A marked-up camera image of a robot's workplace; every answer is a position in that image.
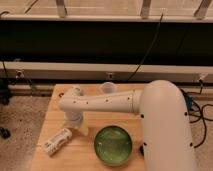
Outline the white plastic bottle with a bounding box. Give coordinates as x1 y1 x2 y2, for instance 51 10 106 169
42 128 72 156

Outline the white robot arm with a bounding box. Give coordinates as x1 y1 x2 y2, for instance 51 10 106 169
59 80 198 171

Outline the green ceramic bowl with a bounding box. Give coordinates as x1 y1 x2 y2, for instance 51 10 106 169
94 125 133 167

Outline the clear plastic cup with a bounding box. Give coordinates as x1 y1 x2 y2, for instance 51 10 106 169
100 82 116 94

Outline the black object on floor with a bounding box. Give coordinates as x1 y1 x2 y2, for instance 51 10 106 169
0 127 11 139

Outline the grey metal rail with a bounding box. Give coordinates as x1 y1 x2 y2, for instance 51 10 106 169
0 61 213 83

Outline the black hanging cable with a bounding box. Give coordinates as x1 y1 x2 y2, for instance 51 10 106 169
124 13 165 83

